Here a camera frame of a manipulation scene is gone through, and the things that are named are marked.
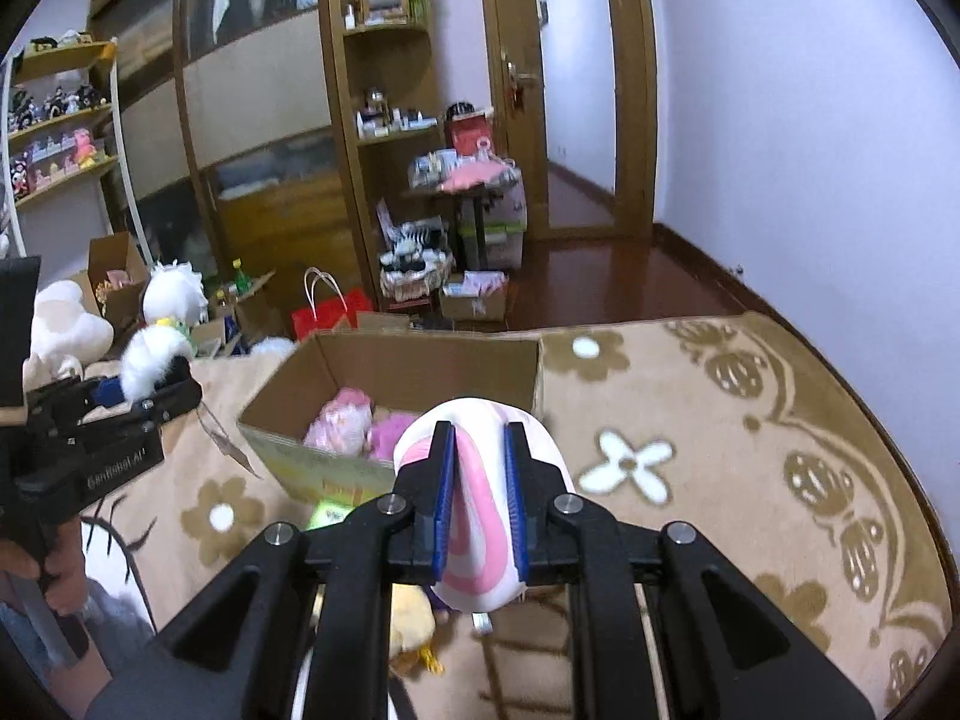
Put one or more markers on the wooden door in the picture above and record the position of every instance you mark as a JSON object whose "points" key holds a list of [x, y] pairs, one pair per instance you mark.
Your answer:
{"points": [[517, 52]]}

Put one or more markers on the pink cloth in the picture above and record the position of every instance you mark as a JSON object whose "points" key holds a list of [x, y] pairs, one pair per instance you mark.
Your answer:
{"points": [[476, 176]]}

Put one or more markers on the small flat cardboard box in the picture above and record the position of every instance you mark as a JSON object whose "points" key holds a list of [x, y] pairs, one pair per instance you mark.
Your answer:
{"points": [[472, 304]]}

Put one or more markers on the person's left hand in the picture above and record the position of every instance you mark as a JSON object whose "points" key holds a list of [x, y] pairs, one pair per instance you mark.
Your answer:
{"points": [[69, 570]]}

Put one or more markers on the white display shelf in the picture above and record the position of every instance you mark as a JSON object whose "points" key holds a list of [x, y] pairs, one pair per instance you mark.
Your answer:
{"points": [[67, 120]]}

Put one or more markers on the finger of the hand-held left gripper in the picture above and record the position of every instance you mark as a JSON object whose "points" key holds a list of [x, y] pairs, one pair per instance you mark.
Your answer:
{"points": [[176, 399]]}

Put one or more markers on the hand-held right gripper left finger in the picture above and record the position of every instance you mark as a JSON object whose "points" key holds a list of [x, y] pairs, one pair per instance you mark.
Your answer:
{"points": [[447, 495]]}

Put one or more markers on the wooden corner shelf unit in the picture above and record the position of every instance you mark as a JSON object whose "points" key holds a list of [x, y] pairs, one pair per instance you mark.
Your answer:
{"points": [[390, 90]]}

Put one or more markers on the light pink plush toy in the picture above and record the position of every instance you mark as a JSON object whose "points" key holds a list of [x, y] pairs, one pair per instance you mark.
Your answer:
{"points": [[339, 420]]}

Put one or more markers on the green bottle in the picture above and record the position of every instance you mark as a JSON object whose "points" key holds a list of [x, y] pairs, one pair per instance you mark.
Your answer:
{"points": [[241, 281]]}

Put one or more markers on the tall open cardboard box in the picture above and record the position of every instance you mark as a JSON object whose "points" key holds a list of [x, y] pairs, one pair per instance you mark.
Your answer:
{"points": [[112, 262]]}

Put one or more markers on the small round table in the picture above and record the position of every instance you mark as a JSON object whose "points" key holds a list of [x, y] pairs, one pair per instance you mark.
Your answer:
{"points": [[476, 202]]}

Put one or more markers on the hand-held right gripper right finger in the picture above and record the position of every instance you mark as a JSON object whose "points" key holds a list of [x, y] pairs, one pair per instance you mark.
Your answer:
{"points": [[513, 495]]}

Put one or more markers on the wooden wardrobe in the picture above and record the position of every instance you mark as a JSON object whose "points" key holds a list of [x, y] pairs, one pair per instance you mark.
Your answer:
{"points": [[255, 127]]}

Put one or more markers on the low cardboard box with bottles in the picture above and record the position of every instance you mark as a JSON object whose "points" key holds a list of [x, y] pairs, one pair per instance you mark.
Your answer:
{"points": [[251, 311]]}

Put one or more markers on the yellow plush toy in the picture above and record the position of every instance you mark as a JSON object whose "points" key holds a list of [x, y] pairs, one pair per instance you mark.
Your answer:
{"points": [[411, 626]]}

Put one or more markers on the red paper bag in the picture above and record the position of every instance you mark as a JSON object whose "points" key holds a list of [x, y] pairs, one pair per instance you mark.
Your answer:
{"points": [[330, 315]]}

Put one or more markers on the magenta plush toy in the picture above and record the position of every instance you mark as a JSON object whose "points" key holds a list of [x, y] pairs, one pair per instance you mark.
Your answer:
{"points": [[388, 435]]}

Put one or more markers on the pink and white plush toy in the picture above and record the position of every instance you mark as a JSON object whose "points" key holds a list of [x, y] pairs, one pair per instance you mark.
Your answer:
{"points": [[480, 480]]}

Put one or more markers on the wicker basket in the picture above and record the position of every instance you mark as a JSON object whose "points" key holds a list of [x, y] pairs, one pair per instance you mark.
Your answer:
{"points": [[412, 274]]}

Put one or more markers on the row of small figurines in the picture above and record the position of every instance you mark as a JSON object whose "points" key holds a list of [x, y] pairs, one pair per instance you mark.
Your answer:
{"points": [[52, 101]]}

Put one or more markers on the white fluffy plush toy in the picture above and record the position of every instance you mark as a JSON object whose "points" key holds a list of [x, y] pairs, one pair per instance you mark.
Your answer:
{"points": [[154, 360]]}

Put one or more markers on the cream plush toy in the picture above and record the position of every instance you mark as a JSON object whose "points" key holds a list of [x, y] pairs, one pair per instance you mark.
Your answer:
{"points": [[64, 322]]}

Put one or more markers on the red gift box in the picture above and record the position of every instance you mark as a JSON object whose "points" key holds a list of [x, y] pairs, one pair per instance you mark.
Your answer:
{"points": [[471, 133]]}

